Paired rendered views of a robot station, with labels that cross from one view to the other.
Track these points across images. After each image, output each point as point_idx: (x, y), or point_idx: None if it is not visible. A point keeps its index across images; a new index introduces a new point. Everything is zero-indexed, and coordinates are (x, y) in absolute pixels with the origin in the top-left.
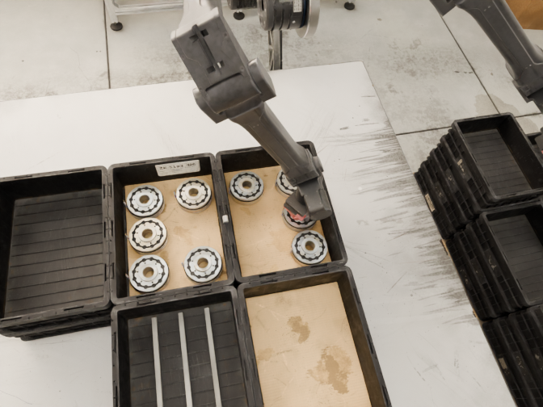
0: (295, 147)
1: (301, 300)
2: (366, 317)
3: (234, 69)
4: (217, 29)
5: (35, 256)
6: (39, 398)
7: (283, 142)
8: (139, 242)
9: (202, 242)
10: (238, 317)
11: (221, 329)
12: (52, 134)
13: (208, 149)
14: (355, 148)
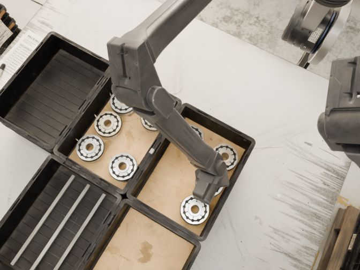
0: (196, 149)
1: (162, 237)
2: None
3: (134, 87)
4: (133, 57)
5: (45, 90)
6: (0, 167)
7: (178, 143)
8: (99, 125)
9: (135, 152)
10: (108, 217)
11: (102, 214)
12: (117, 17)
13: (198, 91)
14: (302, 164)
